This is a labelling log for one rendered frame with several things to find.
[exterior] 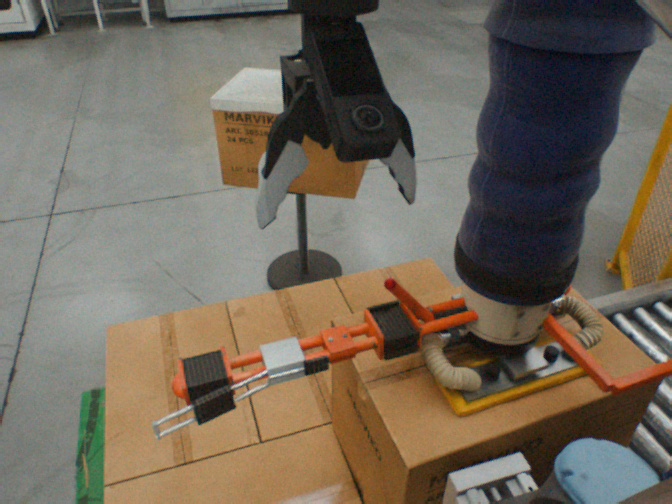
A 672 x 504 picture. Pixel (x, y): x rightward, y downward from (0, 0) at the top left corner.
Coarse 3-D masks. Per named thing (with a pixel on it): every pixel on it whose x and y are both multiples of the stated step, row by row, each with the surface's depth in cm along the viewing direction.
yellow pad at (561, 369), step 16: (544, 352) 109; (560, 352) 111; (480, 368) 108; (496, 368) 104; (560, 368) 108; (576, 368) 108; (480, 384) 104; (496, 384) 104; (512, 384) 104; (528, 384) 105; (544, 384) 105; (448, 400) 103; (464, 400) 102; (480, 400) 102; (496, 400) 102
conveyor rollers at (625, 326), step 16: (656, 304) 186; (624, 320) 179; (640, 320) 182; (656, 320) 179; (640, 336) 173; (656, 336) 176; (656, 352) 168; (656, 416) 148; (640, 432) 144; (640, 448) 143; (656, 448) 140; (656, 464) 139
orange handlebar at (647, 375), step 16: (448, 304) 106; (464, 304) 107; (448, 320) 103; (464, 320) 103; (544, 320) 103; (320, 336) 99; (336, 336) 99; (352, 336) 101; (560, 336) 99; (256, 352) 96; (320, 352) 96; (336, 352) 96; (352, 352) 97; (576, 352) 96; (592, 368) 93; (656, 368) 92; (176, 384) 90; (608, 384) 90; (624, 384) 90; (640, 384) 91
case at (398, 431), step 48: (624, 336) 118; (336, 384) 131; (384, 384) 108; (432, 384) 108; (576, 384) 108; (336, 432) 143; (384, 432) 101; (432, 432) 99; (480, 432) 99; (528, 432) 102; (576, 432) 110; (624, 432) 119; (384, 480) 108; (432, 480) 99
